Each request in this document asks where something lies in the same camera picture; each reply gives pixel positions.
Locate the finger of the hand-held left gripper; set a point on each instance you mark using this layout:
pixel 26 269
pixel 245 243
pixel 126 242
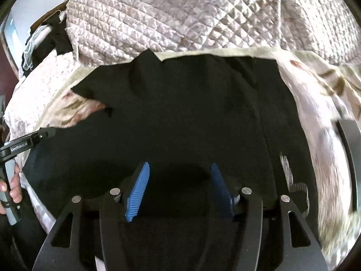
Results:
pixel 45 133

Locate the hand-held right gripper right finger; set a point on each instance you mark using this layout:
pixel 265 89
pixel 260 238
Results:
pixel 222 192

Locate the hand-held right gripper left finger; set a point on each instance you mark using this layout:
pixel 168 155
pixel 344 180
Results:
pixel 138 194

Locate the black pants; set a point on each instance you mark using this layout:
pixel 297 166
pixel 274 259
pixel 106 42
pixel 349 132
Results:
pixel 183 113

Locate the person's left hand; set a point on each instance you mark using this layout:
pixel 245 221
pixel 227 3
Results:
pixel 16 187

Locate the pink floral quilted pillow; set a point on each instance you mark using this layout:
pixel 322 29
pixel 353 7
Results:
pixel 42 90

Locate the white translucent bag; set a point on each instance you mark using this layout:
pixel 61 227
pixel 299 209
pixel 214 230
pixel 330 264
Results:
pixel 35 43

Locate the black cloth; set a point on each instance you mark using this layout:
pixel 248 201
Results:
pixel 56 41

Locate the wooden headboard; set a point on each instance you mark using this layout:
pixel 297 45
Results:
pixel 48 15

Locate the printed fleece blanket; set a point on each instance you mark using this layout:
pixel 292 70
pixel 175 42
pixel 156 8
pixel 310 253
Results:
pixel 310 104

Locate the pink quilted bedspread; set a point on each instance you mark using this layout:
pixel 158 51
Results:
pixel 183 14

